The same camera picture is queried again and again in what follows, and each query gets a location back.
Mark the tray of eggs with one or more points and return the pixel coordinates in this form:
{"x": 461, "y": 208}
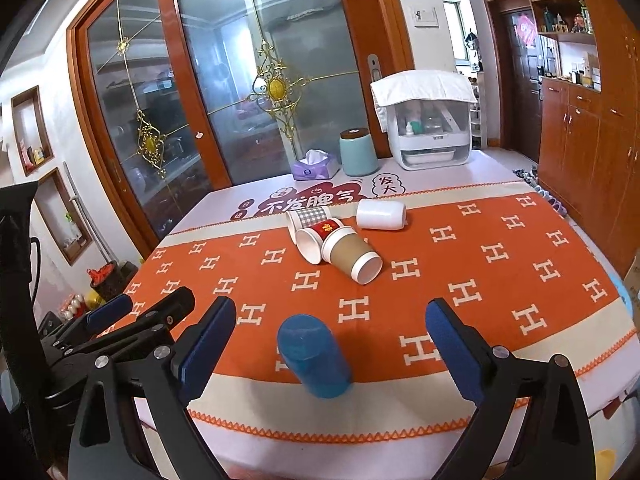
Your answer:
{"x": 74, "y": 305}

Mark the white countertop storage cabinet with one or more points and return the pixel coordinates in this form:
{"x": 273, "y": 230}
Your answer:
{"x": 430, "y": 132}

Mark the wooden wall niche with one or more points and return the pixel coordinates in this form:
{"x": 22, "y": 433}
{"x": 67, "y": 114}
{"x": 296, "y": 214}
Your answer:
{"x": 31, "y": 132}
{"x": 65, "y": 220}

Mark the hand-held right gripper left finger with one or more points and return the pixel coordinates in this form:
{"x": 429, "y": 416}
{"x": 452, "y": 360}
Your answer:
{"x": 206, "y": 355}

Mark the white cup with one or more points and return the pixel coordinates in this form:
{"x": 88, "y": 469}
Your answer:
{"x": 381, "y": 214}

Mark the glass sliding door gold ornament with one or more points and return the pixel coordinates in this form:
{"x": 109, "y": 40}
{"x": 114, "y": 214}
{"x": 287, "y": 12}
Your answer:
{"x": 135, "y": 110}
{"x": 300, "y": 60}

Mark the purple tissue box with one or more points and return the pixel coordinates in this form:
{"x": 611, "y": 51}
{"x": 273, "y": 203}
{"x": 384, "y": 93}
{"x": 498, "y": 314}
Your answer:
{"x": 312, "y": 167}

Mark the wooden cabinet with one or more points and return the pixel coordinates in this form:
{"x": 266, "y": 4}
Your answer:
{"x": 595, "y": 135}

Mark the red flower paper cup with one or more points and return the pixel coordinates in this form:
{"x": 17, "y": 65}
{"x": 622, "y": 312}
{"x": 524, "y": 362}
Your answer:
{"x": 315, "y": 241}

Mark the plaid paper cup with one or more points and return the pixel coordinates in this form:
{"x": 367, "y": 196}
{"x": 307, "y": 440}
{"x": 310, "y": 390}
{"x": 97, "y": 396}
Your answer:
{"x": 306, "y": 219}

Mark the white wall switch panel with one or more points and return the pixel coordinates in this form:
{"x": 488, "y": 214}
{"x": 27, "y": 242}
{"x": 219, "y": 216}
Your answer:
{"x": 423, "y": 16}

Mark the teal canister with brown lid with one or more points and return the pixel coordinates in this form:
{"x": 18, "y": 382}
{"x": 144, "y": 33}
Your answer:
{"x": 358, "y": 154}

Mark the brown paper cup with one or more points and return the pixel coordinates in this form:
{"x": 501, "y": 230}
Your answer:
{"x": 350, "y": 257}

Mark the red door decoration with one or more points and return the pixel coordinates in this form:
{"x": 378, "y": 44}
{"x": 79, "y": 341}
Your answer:
{"x": 526, "y": 28}

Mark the white shoe rack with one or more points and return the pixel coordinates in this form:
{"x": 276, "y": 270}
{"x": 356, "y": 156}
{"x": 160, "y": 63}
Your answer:
{"x": 478, "y": 110}

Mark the dark brown entrance door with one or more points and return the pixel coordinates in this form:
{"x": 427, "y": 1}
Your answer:
{"x": 522, "y": 90}

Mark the black bin with red bag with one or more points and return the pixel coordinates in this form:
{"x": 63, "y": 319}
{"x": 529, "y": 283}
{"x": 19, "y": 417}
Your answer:
{"x": 107, "y": 282}

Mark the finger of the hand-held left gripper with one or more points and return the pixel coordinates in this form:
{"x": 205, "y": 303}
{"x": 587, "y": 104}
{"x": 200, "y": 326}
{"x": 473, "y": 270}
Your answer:
{"x": 107, "y": 313}
{"x": 167, "y": 305}

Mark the white towel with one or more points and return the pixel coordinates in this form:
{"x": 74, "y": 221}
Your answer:
{"x": 425, "y": 85}

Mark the orange patterned tablecloth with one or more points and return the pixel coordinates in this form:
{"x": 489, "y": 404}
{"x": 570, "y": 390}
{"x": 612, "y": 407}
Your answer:
{"x": 450, "y": 270}
{"x": 450, "y": 180}

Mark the blue plastic cup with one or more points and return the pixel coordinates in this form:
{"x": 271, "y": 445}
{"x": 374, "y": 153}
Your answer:
{"x": 312, "y": 360}

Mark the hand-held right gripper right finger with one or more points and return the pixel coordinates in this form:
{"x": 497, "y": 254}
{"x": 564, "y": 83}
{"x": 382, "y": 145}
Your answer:
{"x": 452, "y": 355}

